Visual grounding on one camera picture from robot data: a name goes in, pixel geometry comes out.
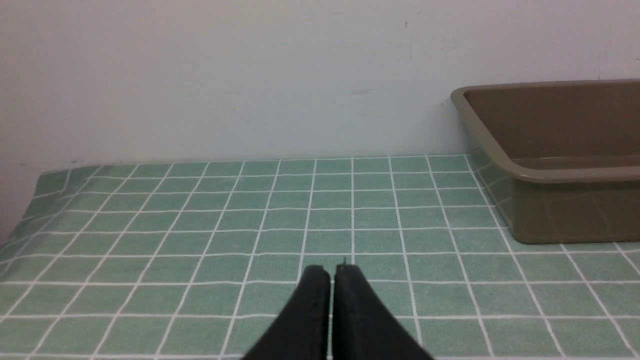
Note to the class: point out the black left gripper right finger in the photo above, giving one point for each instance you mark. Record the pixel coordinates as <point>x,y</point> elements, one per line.
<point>363,328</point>

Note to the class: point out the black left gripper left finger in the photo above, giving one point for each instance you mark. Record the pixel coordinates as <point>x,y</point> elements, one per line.
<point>300,331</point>

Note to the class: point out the green checkered tablecloth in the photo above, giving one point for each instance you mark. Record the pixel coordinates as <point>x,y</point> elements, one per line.
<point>194,260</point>

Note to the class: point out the olive plastic storage bin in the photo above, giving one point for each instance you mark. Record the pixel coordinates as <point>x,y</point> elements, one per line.
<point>559,159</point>

